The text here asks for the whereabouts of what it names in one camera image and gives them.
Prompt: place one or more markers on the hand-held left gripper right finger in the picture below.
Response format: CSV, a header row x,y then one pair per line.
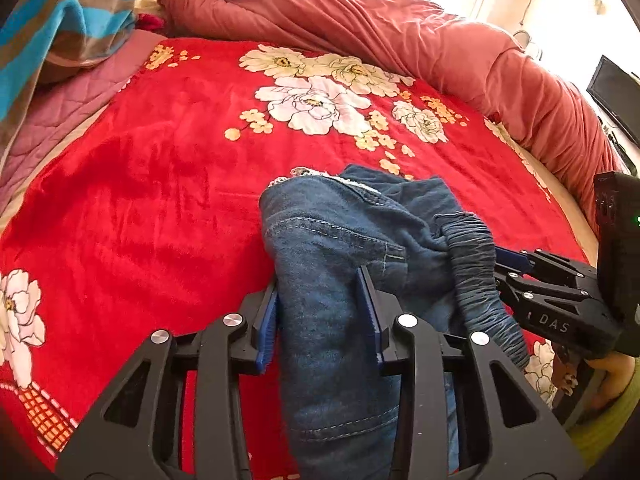
x,y
371,320

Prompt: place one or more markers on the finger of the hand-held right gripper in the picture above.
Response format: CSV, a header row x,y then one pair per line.
x,y
517,287
550,267

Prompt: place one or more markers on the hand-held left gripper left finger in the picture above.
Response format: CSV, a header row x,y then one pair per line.
x,y
267,332

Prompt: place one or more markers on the blue pants with lace trim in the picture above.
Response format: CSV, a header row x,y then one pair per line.
x,y
325,260

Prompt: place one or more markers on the person's right hand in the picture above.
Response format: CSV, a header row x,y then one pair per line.
x,y
620,375

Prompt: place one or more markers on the lime green cloth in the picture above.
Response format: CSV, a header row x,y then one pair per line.
x,y
610,435

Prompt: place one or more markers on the black flat screen television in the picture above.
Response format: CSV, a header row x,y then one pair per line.
x,y
612,95

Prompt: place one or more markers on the red floral blanket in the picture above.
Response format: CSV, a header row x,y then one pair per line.
x,y
150,185

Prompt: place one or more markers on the pink quilted mat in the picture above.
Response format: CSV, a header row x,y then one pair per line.
x,y
75,110

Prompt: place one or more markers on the salmon pink quilt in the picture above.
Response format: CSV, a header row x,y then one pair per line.
x,y
350,10

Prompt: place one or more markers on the striped blue brown towel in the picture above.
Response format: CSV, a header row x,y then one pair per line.
x,y
60,10

